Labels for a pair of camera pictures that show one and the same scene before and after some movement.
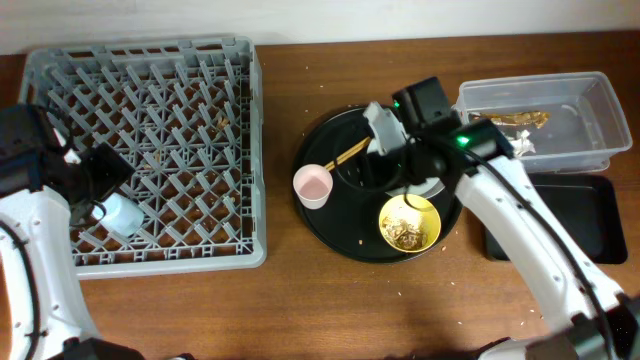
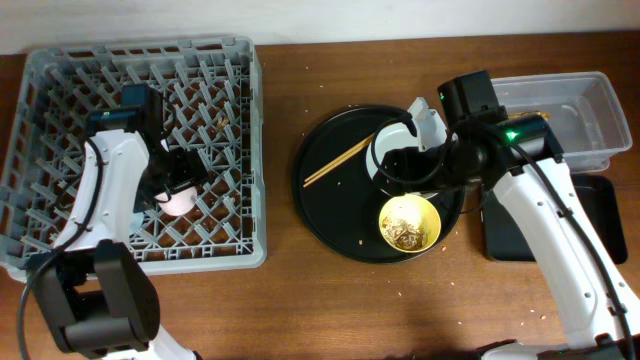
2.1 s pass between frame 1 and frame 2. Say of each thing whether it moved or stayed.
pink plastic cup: moved
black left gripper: moved
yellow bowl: stayed
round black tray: stayed
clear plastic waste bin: stayed
